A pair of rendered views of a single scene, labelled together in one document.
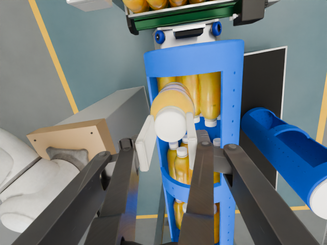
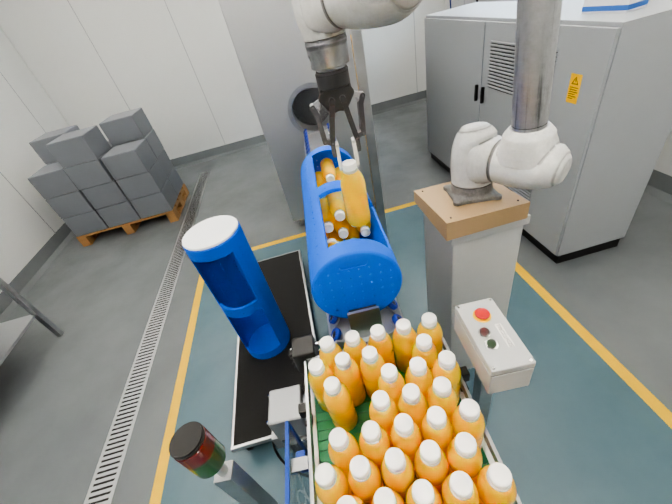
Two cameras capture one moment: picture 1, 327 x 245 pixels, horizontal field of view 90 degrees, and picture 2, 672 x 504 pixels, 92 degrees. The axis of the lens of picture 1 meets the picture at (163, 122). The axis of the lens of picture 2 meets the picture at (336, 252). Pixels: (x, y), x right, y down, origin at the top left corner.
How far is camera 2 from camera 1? 0.77 m
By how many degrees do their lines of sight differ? 32
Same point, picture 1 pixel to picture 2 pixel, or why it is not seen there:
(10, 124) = not seen: outside the picture
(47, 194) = (461, 152)
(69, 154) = (471, 196)
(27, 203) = (470, 139)
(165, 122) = (350, 163)
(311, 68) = not seen: hidden behind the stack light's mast
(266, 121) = (256, 342)
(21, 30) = not seen: outside the picture
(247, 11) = (307, 341)
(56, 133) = (492, 210)
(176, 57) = (362, 246)
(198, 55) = (346, 248)
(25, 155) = (496, 172)
